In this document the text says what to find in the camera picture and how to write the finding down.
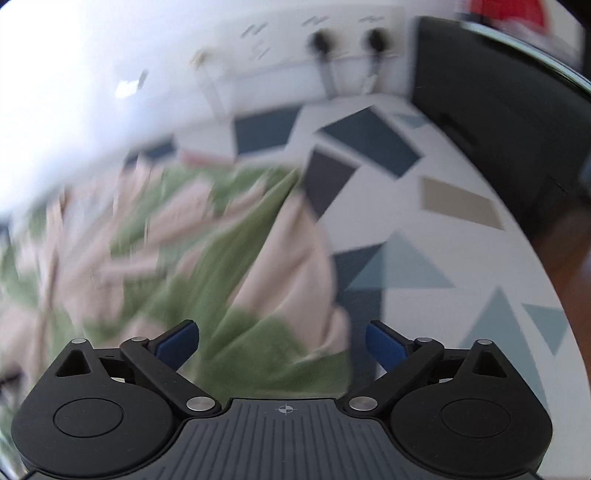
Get white network cable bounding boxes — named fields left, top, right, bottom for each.
left=190, top=48, right=229, bottom=121

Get orange flowers in red vase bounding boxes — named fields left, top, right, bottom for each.
left=466, top=0, right=546, bottom=34

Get black wall plug with tag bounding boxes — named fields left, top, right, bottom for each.
left=361, top=27, right=392, bottom=94

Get white wall socket panel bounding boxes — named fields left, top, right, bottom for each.
left=189, top=7, right=411, bottom=112

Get geometric patterned tablecloth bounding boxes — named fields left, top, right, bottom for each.
left=122, top=97, right=578, bottom=411

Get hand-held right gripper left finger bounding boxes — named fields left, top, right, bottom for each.
left=46, top=320, right=221, bottom=416

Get green leaf print pajama shirt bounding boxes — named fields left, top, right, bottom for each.
left=0, top=164, right=354, bottom=403

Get black cabinet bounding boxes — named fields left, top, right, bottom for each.
left=411, top=16, right=591, bottom=243

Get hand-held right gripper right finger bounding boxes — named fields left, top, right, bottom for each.
left=344, top=320, right=520, bottom=414

